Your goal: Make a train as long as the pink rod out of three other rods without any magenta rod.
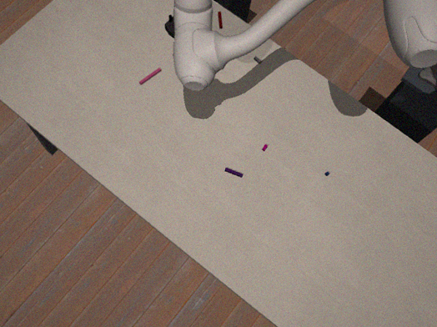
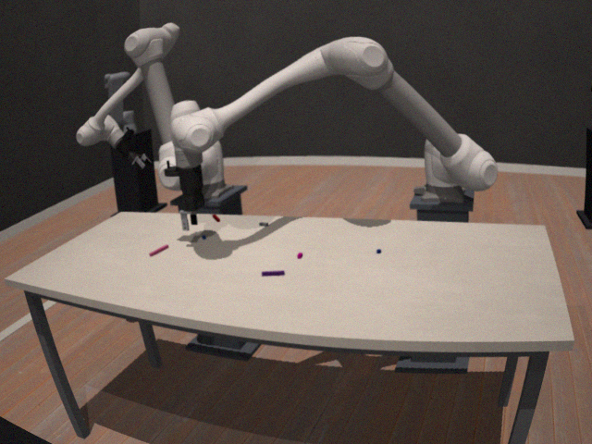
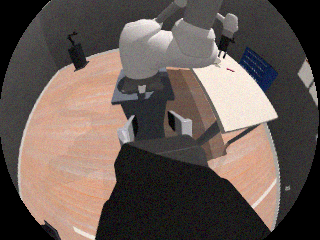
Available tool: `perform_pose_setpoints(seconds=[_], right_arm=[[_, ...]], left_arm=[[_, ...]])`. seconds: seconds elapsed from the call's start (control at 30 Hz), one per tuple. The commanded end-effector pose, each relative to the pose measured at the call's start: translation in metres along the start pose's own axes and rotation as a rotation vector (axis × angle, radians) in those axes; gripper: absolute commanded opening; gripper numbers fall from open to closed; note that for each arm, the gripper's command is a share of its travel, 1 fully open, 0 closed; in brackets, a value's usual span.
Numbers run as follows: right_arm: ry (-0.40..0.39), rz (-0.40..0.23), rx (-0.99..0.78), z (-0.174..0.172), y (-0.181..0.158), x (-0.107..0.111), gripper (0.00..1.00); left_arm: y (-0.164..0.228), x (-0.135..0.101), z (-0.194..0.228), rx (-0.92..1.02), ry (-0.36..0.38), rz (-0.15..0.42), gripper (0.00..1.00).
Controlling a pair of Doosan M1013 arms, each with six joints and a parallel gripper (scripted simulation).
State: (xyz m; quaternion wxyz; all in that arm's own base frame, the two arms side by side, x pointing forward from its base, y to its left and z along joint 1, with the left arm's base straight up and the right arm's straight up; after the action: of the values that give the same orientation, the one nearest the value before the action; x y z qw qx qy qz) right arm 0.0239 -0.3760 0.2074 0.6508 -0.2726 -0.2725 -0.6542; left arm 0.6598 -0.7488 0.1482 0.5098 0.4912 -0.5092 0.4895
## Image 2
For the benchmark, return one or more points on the purple rod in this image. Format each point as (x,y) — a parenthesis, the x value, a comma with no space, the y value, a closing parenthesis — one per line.
(273,273)

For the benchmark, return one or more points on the pink rod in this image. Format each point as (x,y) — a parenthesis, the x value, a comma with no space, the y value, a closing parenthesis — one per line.
(158,250)

